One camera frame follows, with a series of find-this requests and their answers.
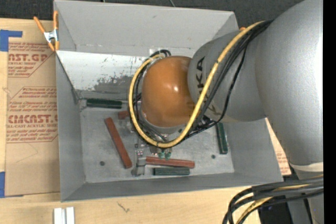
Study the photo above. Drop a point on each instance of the dark green flat block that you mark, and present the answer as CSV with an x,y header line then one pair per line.
x,y
103,103
170,171
222,139

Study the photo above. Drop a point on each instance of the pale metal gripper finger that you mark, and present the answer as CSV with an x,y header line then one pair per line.
x,y
142,164
135,165

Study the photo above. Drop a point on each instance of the grey metal bin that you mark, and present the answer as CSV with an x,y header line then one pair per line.
x,y
105,26

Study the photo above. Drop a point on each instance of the red-brown flat block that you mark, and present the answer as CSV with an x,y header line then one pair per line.
x,y
118,143
176,162
123,114

